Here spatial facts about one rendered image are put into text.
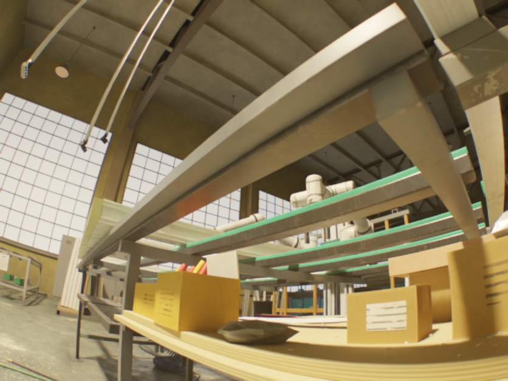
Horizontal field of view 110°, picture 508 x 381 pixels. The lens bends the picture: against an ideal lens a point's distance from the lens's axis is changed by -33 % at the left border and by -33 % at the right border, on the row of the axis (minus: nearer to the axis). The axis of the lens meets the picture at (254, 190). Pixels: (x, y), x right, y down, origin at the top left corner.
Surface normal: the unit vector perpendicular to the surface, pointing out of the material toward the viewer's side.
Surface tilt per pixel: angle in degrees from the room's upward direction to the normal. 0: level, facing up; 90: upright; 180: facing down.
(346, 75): 180
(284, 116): 180
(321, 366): 90
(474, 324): 90
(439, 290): 90
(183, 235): 90
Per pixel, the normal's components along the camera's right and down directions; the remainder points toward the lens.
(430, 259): -0.76, -0.30
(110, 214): 0.63, -0.30
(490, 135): -0.04, 0.90
